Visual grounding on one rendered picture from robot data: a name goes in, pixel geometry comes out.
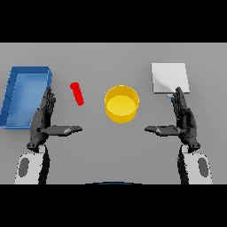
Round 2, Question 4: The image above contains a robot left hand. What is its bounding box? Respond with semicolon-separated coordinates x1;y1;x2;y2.
26;86;83;153

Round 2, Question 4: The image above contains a blue tray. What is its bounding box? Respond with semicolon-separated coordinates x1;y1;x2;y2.
0;66;53;130

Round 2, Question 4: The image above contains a yellow bowl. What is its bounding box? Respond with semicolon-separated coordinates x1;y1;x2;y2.
104;84;140;124

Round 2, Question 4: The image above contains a red beaker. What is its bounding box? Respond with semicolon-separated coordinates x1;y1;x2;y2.
69;82;85;106

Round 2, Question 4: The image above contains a pale square scale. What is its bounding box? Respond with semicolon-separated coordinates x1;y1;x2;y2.
151;62;191;95

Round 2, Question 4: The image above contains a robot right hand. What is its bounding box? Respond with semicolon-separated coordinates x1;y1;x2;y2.
144;86;201;153

